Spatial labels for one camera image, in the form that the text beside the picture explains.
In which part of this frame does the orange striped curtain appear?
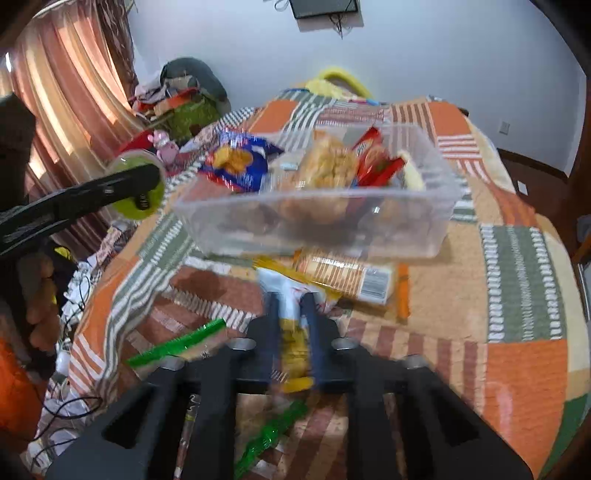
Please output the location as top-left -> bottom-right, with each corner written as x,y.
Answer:
0,0 -> 139,241

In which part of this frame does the clear white-label cracker packet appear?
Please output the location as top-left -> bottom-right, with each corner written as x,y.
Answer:
265,152 -> 305,192

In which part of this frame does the black television cable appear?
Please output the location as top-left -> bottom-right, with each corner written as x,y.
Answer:
328,13 -> 352,40

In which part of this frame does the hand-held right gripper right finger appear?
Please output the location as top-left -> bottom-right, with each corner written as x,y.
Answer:
299,292 -> 534,480

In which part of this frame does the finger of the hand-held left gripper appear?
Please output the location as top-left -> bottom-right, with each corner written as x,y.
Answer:
0,162 -> 167,257

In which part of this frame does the red snack packet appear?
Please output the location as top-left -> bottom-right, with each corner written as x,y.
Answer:
351,127 -> 407,188

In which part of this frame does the green jelly cup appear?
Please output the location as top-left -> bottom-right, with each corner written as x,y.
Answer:
105,150 -> 166,220

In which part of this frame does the patchwork striped blanket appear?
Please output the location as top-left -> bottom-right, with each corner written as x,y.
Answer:
28,88 -> 587,480

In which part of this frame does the small black wall monitor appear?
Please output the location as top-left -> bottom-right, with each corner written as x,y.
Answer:
288,0 -> 361,20

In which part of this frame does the orange cloth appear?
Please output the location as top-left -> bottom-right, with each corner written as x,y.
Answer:
0,337 -> 44,439

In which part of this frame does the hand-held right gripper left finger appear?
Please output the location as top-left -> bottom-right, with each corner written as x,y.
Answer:
46,291 -> 284,480

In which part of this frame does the pink plush toy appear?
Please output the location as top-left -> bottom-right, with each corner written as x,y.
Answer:
148,129 -> 181,164

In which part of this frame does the green bag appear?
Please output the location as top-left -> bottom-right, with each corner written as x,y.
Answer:
157,99 -> 222,144

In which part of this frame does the blue snack bag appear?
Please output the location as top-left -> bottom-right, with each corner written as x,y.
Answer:
198,129 -> 284,195

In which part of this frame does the yellow foam tube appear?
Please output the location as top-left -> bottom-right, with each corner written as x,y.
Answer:
305,67 -> 372,100

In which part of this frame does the person's left hand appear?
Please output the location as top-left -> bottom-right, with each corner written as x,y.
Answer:
23,254 -> 63,355

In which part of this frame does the long biscuit packet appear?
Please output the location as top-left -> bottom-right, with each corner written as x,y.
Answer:
293,249 -> 400,306

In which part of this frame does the clear plastic container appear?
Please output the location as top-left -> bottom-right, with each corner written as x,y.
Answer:
173,122 -> 462,259

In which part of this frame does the grey bag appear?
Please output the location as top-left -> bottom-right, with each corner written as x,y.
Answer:
161,56 -> 229,102

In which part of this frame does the small yellow snack packet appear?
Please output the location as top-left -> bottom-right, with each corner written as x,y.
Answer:
256,268 -> 342,393

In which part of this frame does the yellow puffed snack packet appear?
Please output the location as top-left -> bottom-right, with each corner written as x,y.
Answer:
298,131 -> 361,190

